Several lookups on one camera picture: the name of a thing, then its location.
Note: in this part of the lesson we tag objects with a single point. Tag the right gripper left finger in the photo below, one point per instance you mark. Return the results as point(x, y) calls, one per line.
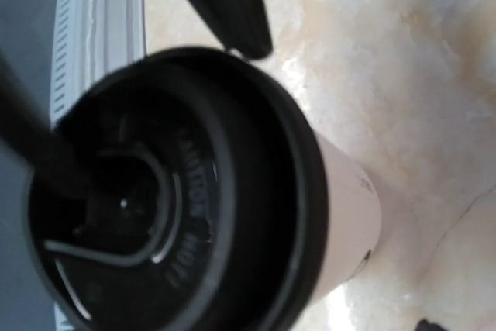
point(56, 168)

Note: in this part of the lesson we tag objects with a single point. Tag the front aluminium rail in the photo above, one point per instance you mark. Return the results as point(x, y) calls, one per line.
point(91, 38)

